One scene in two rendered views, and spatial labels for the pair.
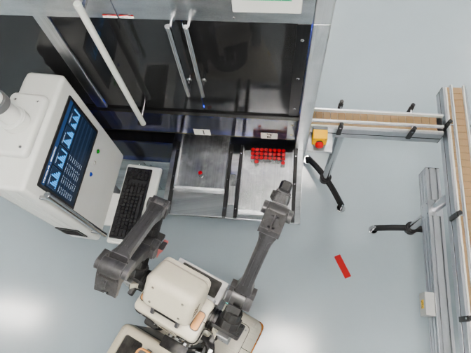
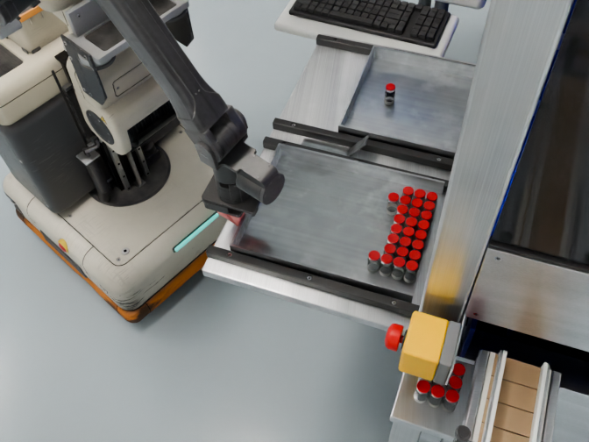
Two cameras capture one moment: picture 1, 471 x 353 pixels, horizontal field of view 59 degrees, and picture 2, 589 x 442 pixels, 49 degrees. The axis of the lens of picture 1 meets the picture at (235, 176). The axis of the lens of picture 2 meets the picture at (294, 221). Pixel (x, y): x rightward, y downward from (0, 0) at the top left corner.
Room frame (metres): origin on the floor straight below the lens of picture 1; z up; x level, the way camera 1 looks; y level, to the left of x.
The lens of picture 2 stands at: (0.79, -0.87, 1.91)
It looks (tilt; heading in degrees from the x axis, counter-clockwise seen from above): 55 degrees down; 99
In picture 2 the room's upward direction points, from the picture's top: 5 degrees counter-clockwise
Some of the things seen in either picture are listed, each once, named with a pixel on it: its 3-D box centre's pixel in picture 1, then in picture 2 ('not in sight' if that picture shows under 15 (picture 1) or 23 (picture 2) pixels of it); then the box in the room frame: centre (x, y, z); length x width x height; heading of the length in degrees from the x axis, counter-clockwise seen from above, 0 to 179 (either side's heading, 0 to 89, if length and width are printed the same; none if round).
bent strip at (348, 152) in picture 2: (231, 189); (333, 141); (0.75, 0.03, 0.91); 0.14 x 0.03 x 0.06; 165
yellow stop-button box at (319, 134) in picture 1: (319, 136); (428, 347); (0.92, -0.45, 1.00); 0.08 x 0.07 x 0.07; 165
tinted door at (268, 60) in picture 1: (249, 73); not in sight; (0.99, -0.13, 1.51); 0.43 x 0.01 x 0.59; 75
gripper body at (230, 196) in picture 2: not in sight; (232, 185); (0.58, -0.17, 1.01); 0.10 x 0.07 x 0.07; 165
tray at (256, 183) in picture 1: (266, 180); (339, 217); (0.77, -0.15, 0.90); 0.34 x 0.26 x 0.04; 165
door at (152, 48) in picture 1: (137, 69); not in sight; (1.11, 0.31, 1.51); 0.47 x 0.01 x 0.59; 75
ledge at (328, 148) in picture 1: (319, 140); (442, 395); (0.95, -0.48, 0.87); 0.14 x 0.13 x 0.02; 165
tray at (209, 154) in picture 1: (202, 158); (433, 105); (0.96, 0.15, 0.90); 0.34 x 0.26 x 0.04; 165
